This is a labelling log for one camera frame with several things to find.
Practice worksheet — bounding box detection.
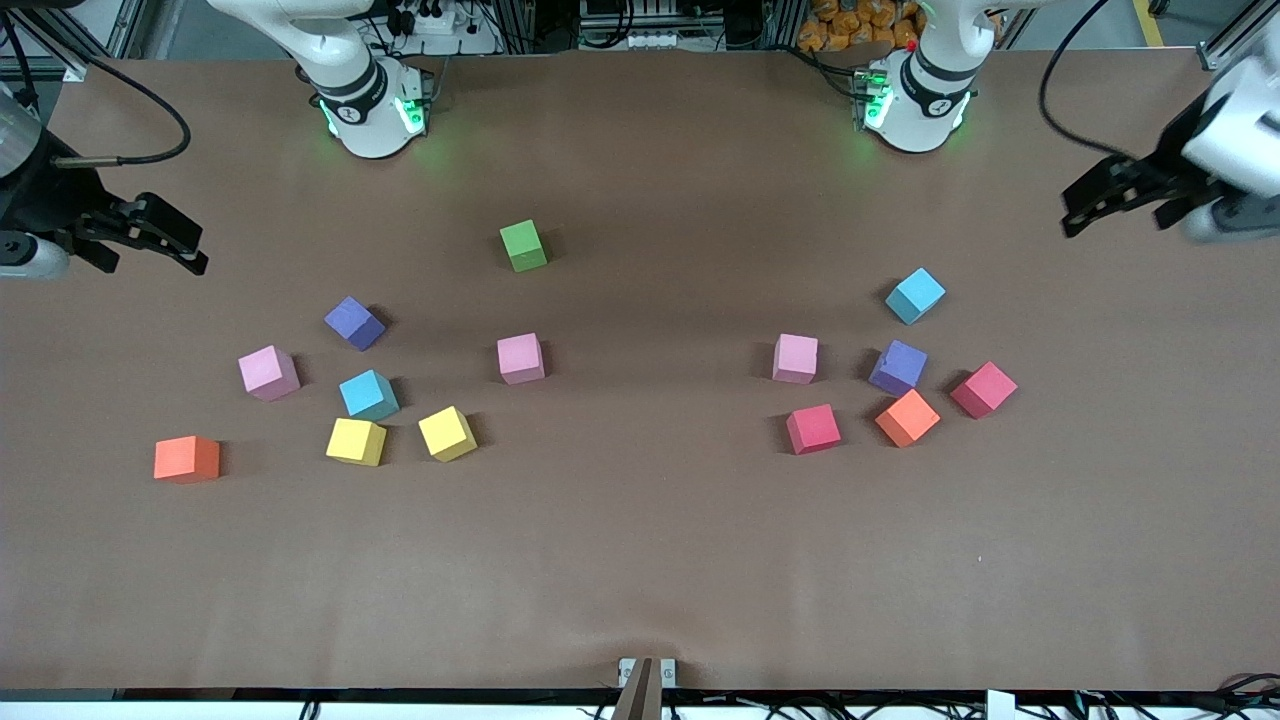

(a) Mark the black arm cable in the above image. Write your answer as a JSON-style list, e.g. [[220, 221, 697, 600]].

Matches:
[[1038, 0, 1136, 161], [50, 55, 193, 168]]

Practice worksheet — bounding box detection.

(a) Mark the black equipment rack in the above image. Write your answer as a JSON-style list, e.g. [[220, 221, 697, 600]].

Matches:
[[578, 0, 701, 51]]

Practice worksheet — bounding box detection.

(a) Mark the cyan foam block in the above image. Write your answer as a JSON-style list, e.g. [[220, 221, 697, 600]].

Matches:
[[339, 369, 400, 422], [885, 267, 946, 326]]

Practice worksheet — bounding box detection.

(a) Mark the pink foam block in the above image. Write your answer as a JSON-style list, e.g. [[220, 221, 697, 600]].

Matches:
[[772, 334, 820, 385], [238, 345, 301, 402], [497, 333, 547, 386]]

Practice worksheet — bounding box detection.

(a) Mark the green foam block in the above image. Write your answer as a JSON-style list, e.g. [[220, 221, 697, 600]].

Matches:
[[500, 219, 550, 273]]

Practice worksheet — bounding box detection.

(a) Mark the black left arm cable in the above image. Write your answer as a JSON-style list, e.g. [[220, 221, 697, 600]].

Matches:
[[1038, 0, 1136, 161]]

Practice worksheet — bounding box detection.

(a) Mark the purple foam block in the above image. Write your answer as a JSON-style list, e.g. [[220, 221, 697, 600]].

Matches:
[[324, 296, 387, 352], [868, 340, 928, 396]]

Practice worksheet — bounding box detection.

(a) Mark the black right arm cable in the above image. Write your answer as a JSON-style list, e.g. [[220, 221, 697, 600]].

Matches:
[[50, 55, 193, 168]]

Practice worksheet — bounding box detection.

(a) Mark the yellow foam block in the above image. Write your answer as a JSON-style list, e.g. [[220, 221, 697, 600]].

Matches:
[[326, 418, 387, 468], [418, 405, 478, 463]]

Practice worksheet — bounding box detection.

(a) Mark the orange foam block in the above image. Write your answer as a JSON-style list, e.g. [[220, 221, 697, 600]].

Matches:
[[875, 389, 942, 448], [154, 435, 221, 485]]

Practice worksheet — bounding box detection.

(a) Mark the red foam block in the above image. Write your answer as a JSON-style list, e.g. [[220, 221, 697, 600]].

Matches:
[[786, 404, 842, 456], [950, 361, 1019, 420]]

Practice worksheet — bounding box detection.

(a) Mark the aluminium frame profile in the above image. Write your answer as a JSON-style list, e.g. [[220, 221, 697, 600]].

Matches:
[[0, 0, 151, 83], [1195, 8, 1280, 71]]

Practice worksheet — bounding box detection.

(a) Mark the white table edge rail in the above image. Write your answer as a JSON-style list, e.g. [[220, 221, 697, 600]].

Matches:
[[0, 688, 1280, 720]]

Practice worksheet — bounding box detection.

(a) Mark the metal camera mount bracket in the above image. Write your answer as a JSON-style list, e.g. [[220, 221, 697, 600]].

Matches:
[[612, 657, 678, 720]]

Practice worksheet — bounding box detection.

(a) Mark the bag of orange fruit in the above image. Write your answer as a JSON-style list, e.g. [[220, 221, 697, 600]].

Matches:
[[798, 0, 921, 54]]

